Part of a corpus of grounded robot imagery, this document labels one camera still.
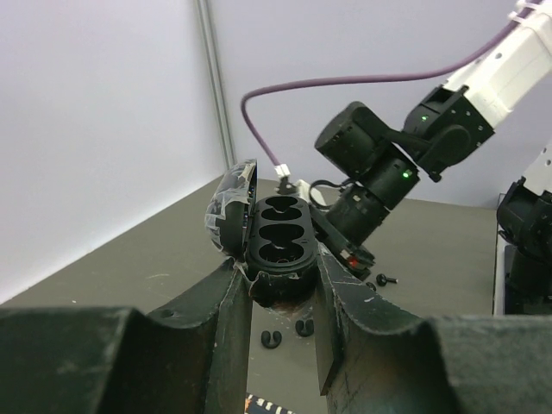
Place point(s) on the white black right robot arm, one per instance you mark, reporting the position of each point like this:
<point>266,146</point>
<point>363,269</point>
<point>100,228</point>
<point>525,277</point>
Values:
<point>382,164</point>

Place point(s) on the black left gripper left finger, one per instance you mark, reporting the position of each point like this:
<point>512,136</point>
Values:
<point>188,356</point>

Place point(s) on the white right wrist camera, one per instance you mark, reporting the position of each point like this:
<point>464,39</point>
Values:
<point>300,188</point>

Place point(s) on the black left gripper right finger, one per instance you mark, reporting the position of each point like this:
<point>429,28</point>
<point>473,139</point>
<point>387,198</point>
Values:
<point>375,357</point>

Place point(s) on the black taped earbud charging case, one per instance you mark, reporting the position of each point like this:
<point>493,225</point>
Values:
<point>271,241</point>

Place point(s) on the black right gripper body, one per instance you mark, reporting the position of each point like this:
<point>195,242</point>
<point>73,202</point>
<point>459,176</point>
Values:
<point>343,226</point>

